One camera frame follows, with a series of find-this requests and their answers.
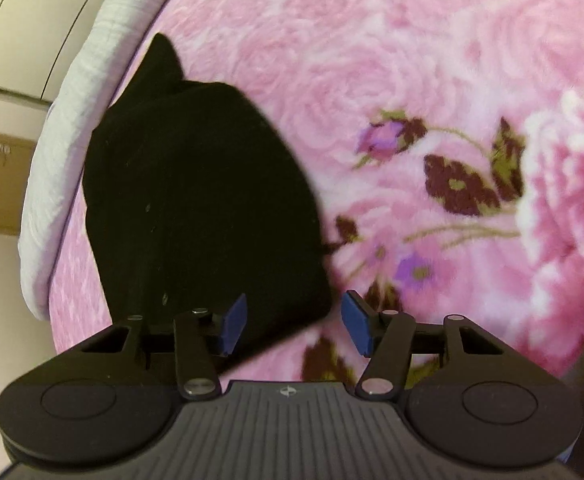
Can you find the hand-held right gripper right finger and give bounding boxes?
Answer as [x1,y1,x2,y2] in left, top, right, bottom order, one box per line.
[341,289,528,402]

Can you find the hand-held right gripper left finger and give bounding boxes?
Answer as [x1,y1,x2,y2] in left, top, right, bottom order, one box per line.
[56,293,249,402]

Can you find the black garment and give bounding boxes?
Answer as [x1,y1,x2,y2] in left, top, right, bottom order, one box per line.
[82,32,335,376]

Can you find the white quilted mattress cover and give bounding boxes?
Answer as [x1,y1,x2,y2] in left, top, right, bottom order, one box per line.
[18,0,193,322]

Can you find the pink floral blanket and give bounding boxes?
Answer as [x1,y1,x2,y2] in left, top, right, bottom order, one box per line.
[46,0,584,396]

